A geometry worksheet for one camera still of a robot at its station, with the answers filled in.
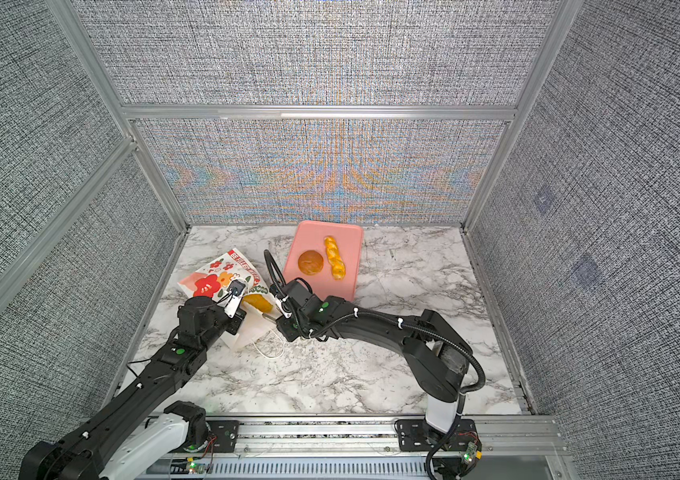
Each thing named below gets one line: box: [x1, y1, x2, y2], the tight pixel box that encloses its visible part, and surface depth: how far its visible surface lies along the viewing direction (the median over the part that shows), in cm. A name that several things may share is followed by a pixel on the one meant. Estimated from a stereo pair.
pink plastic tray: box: [283, 220, 364, 302], surface depth 115 cm
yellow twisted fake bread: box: [324, 236, 346, 281], surface depth 108 cm
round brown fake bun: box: [298, 250, 324, 276], surface depth 106 cm
